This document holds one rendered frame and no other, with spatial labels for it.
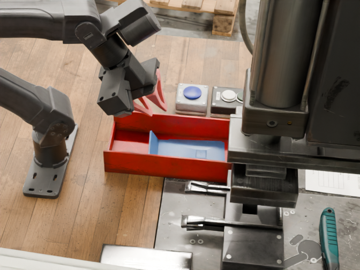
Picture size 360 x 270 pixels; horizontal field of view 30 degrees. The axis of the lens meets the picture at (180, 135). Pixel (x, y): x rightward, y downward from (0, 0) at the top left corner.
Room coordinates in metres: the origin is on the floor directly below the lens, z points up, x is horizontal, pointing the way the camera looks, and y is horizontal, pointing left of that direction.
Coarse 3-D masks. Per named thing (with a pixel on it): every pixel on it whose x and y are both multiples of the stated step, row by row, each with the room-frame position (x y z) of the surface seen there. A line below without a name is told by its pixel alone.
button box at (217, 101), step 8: (216, 88) 1.11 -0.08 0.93; (224, 88) 1.11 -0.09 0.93; (232, 88) 1.11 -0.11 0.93; (240, 88) 1.11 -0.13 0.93; (216, 96) 1.08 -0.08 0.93; (216, 104) 1.06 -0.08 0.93; (224, 104) 1.06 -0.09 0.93; (232, 104) 1.06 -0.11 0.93; (240, 104) 1.06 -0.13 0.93; (216, 112) 1.05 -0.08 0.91; (224, 112) 1.05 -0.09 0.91; (232, 112) 1.05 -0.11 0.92
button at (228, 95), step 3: (228, 90) 1.09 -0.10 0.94; (222, 93) 1.08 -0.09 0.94; (225, 93) 1.08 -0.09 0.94; (228, 93) 1.08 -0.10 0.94; (231, 93) 1.08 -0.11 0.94; (234, 93) 1.09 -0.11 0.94; (222, 96) 1.08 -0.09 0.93; (225, 96) 1.07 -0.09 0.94; (228, 96) 1.07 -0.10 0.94; (231, 96) 1.07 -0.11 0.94; (234, 96) 1.07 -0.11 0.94; (225, 99) 1.07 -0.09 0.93; (228, 99) 1.07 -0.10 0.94; (231, 99) 1.07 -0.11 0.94
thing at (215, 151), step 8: (152, 136) 0.95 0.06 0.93; (152, 144) 0.93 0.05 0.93; (160, 144) 0.95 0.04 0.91; (168, 144) 0.95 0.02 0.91; (176, 144) 0.95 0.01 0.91; (184, 144) 0.95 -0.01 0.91; (192, 144) 0.96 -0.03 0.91; (200, 144) 0.96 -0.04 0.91; (208, 144) 0.96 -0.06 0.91; (216, 144) 0.96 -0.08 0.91; (152, 152) 0.91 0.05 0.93; (160, 152) 0.93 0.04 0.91; (168, 152) 0.93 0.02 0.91; (176, 152) 0.93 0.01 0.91; (184, 152) 0.93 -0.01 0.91; (192, 152) 0.93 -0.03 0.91; (208, 152) 0.93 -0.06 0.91; (216, 152) 0.94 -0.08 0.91; (224, 160) 0.91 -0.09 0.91
